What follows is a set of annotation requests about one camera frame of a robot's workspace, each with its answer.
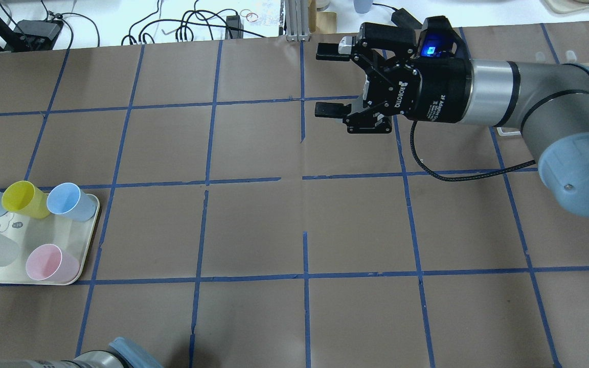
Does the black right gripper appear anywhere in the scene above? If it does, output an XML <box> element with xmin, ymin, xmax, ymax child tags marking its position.
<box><xmin>314</xmin><ymin>16</ymin><xmax>472</xmax><ymax>134</ymax></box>

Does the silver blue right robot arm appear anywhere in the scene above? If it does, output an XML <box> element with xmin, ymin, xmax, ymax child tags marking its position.
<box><xmin>314</xmin><ymin>16</ymin><xmax>589</xmax><ymax>217</ymax></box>

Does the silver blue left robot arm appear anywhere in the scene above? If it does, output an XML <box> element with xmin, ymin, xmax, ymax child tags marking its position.
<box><xmin>0</xmin><ymin>228</ymin><xmax>92</xmax><ymax>361</ymax></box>

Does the yellow plastic cup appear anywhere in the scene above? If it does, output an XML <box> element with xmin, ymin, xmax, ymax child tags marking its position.
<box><xmin>2</xmin><ymin>181</ymin><xmax>51</xmax><ymax>219</ymax></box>

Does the pink plastic cup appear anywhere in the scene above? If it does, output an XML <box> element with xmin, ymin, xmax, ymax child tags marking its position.
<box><xmin>25</xmin><ymin>244</ymin><xmax>80</xmax><ymax>284</ymax></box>

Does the light blue cup near pink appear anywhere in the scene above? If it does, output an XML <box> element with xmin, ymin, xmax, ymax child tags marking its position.
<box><xmin>47</xmin><ymin>182</ymin><xmax>98</xmax><ymax>222</ymax></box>

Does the beige plastic tray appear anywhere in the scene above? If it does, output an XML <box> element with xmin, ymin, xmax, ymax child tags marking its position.
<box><xmin>0</xmin><ymin>194</ymin><xmax>101</xmax><ymax>286</ymax></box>

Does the black power adapter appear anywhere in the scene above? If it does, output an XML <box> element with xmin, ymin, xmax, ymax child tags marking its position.
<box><xmin>13</xmin><ymin>19</ymin><xmax>64</xmax><ymax>51</ymax></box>

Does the aluminium frame post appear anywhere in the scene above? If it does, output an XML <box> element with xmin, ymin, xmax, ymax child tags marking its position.
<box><xmin>282</xmin><ymin>1</ymin><xmax>313</xmax><ymax>42</ymax></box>

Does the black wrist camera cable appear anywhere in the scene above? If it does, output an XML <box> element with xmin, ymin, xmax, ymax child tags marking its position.
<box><xmin>410</xmin><ymin>120</ymin><xmax>538</xmax><ymax>182</ymax></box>

